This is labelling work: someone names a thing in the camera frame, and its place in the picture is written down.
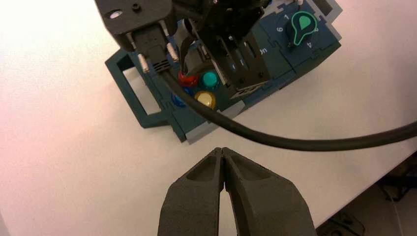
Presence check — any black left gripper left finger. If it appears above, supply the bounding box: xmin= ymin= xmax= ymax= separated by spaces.
xmin=157 ymin=147 xmax=225 ymax=236

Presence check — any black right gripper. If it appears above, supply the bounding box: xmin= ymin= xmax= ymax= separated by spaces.
xmin=173 ymin=0 xmax=272 ymax=99

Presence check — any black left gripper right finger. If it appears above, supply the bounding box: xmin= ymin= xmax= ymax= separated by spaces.
xmin=222 ymin=147 xmax=318 ymax=236

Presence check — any red dome push button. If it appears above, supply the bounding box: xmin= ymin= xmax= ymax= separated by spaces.
xmin=177 ymin=70 xmax=200 ymax=88

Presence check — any green dome push button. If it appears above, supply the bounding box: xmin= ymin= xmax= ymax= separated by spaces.
xmin=199 ymin=71 xmax=220 ymax=92

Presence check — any yellow dome push button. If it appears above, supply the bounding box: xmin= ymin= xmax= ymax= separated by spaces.
xmin=194 ymin=90 xmax=217 ymax=110

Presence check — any blue dome push button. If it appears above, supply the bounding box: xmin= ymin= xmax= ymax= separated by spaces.
xmin=171 ymin=86 xmax=193 ymax=108

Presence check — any grey and teal task box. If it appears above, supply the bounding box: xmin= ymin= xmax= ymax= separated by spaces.
xmin=105 ymin=0 xmax=343 ymax=145

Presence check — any green pointer rotary knob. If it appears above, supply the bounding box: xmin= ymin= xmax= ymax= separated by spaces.
xmin=286 ymin=10 xmax=318 ymax=50

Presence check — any black camera cable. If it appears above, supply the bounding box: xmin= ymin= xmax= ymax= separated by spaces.
xmin=134 ymin=25 xmax=417 ymax=152

